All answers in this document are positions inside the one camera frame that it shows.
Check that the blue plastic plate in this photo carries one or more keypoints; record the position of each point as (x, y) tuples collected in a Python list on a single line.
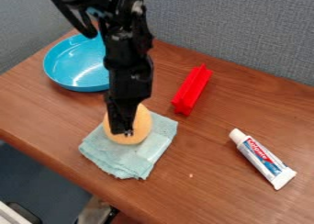
[(73, 64)]

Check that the red star-shaped block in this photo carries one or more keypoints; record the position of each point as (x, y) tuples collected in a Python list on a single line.
[(190, 90)]

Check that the light blue folded cloth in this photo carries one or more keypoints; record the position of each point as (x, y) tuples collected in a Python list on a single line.
[(129, 161)]

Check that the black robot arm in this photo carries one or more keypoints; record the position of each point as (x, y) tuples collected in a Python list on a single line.
[(83, 14)]

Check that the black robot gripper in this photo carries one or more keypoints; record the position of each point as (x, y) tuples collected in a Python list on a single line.
[(128, 41)]

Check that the grey table leg bracket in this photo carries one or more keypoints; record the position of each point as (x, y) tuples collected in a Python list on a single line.
[(97, 212)]

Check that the yellow foam ball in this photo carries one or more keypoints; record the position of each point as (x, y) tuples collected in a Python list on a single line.
[(142, 128)]

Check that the white Colgate toothpaste tube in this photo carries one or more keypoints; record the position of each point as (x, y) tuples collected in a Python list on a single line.
[(274, 170)]

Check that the white object at corner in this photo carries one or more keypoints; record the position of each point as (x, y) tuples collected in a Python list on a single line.
[(9, 216)]

